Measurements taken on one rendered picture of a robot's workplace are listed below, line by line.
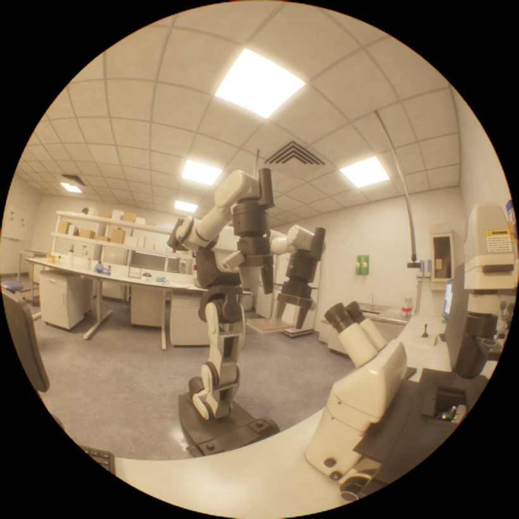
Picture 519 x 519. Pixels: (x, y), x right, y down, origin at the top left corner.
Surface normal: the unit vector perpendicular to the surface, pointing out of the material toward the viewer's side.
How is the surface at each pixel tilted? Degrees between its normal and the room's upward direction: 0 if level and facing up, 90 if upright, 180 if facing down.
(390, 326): 90
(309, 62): 180
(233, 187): 101
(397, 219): 90
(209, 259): 87
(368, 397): 86
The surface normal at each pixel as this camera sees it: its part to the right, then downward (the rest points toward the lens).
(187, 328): 0.53, -0.03
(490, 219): -0.81, -0.32
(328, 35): -0.11, 0.99
